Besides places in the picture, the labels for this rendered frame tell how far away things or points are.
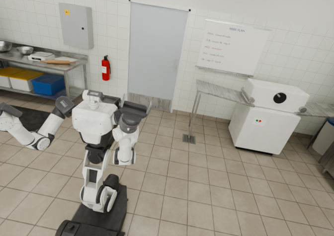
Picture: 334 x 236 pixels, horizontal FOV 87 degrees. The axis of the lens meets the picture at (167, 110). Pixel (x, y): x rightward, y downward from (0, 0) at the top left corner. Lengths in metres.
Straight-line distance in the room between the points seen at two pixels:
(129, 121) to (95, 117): 0.45
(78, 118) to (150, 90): 2.81
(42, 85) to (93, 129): 2.97
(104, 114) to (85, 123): 0.14
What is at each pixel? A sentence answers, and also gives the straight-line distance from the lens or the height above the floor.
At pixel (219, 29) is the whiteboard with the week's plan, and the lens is 3.56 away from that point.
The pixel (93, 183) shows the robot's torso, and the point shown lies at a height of 0.71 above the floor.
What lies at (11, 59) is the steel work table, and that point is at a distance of 4.16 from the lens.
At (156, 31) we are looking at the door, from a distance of 3.62.
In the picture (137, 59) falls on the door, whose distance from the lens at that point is 3.79.
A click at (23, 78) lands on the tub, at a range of 4.37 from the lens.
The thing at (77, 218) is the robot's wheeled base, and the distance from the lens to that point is 2.14.
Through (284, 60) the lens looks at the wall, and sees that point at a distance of 4.00.
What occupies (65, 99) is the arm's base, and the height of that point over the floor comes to 1.38.
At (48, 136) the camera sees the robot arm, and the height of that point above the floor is 1.20.
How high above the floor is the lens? 1.99
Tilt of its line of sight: 29 degrees down
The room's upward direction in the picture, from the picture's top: 9 degrees clockwise
